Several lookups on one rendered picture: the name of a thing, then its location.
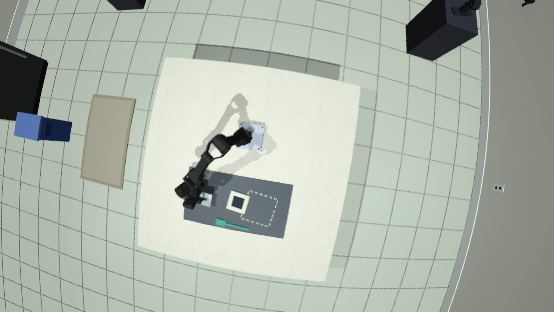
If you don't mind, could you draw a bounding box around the small trowel with black handle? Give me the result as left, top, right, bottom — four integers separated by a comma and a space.
181, 192, 213, 207

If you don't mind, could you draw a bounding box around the cream tile with dark rectangle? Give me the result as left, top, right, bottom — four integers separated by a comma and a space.
226, 190, 250, 214

